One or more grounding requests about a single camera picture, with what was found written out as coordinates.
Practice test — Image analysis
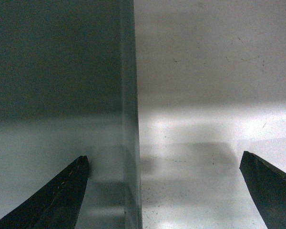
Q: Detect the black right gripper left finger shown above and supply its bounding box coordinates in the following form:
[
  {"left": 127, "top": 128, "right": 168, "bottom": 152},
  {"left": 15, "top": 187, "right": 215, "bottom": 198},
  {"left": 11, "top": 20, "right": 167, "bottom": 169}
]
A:
[{"left": 0, "top": 156, "right": 90, "bottom": 229}]

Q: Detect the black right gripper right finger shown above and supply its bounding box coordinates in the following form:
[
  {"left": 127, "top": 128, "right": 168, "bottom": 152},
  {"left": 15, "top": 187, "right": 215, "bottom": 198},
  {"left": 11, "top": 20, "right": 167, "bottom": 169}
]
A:
[{"left": 240, "top": 151, "right": 286, "bottom": 229}]

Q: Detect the grey silver serving tray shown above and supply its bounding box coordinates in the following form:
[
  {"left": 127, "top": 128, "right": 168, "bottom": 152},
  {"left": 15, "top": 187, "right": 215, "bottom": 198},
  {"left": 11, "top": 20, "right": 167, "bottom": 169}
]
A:
[{"left": 0, "top": 0, "right": 143, "bottom": 229}]

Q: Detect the white middle shelf board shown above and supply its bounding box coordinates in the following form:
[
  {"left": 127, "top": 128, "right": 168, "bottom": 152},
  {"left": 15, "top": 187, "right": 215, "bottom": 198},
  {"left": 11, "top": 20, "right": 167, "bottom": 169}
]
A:
[{"left": 134, "top": 0, "right": 286, "bottom": 229}]

